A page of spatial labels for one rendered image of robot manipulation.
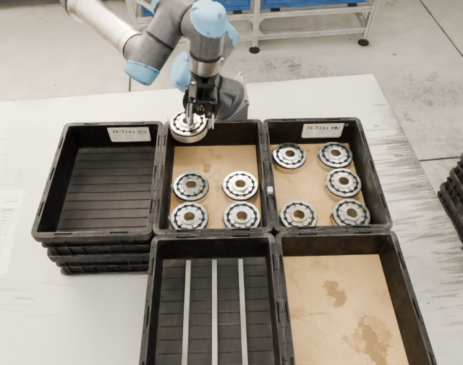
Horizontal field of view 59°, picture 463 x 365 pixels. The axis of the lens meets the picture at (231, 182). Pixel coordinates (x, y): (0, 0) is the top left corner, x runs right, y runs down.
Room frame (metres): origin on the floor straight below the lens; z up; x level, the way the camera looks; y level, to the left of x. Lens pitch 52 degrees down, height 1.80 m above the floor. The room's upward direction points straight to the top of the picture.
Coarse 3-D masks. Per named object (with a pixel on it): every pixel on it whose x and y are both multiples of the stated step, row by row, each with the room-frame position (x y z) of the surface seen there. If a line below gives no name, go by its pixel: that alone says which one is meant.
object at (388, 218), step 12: (264, 120) 0.91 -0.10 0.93; (276, 120) 0.91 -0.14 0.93; (288, 120) 0.91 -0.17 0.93; (300, 120) 0.91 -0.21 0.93; (312, 120) 0.91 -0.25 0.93; (324, 120) 0.91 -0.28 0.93; (336, 120) 0.91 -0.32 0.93; (348, 120) 0.91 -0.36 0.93; (264, 132) 0.86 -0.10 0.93; (360, 132) 0.86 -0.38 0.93; (372, 168) 0.73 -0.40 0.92; (276, 204) 0.60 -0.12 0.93; (384, 204) 0.60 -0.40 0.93; (276, 216) 0.56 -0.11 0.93; (384, 216) 0.57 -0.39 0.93; (276, 228) 0.53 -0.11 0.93; (288, 228) 0.53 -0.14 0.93; (300, 228) 0.53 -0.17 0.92; (312, 228) 0.53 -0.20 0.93; (324, 228) 0.53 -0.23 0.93; (336, 228) 0.53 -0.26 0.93; (348, 228) 0.53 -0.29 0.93; (360, 228) 0.53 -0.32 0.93; (372, 228) 0.53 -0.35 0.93; (384, 228) 0.53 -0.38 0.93
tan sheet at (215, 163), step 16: (176, 160) 0.83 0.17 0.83; (192, 160) 0.83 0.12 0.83; (208, 160) 0.83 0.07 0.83; (224, 160) 0.83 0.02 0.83; (240, 160) 0.83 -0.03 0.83; (256, 160) 0.83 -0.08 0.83; (176, 176) 0.77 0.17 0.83; (208, 176) 0.77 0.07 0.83; (224, 176) 0.77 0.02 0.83; (256, 176) 0.77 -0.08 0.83; (208, 208) 0.65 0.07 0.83; (224, 208) 0.65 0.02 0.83
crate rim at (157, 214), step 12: (216, 120) 0.91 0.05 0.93; (228, 120) 0.91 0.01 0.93; (240, 120) 0.91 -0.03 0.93; (252, 120) 0.91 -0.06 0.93; (264, 144) 0.81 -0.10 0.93; (264, 156) 0.76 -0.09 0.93; (264, 168) 0.73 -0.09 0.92; (264, 180) 0.68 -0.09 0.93; (156, 192) 0.64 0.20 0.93; (264, 192) 0.64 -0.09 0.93; (156, 204) 0.60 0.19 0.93; (156, 216) 0.56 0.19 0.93; (156, 228) 0.53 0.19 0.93; (216, 228) 0.53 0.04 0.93; (228, 228) 0.53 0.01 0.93; (240, 228) 0.53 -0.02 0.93; (252, 228) 0.53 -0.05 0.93; (264, 228) 0.53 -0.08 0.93
